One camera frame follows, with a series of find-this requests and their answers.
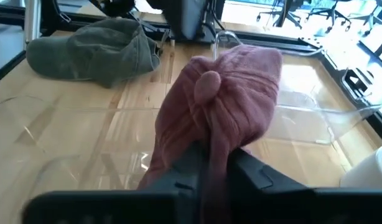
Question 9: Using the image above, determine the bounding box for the silver metal post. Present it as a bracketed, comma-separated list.
[24, 0, 42, 49]

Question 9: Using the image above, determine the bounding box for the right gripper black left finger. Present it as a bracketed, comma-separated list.
[147, 143, 208, 194]

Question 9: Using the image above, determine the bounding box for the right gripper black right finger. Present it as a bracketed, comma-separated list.
[228, 147, 309, 195]

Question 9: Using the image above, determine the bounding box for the red baseball cap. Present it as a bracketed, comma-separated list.
[137, 44, 284, 224]

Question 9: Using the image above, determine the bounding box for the clear plastic bin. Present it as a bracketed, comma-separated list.
[0, 93, 167, 200]
[213, 30, 382, 146]

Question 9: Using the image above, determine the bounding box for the snake plant in white pot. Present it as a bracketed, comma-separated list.
[339, 144, 382, 190]

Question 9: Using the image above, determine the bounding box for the green baseball cap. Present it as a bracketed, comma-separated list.
[25, 17, 162, 89]

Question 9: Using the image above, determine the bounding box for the black office chair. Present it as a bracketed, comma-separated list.
[349, 0, 382, 35]
[304, 0, 352, 34]
[256, 0, 304, 30]

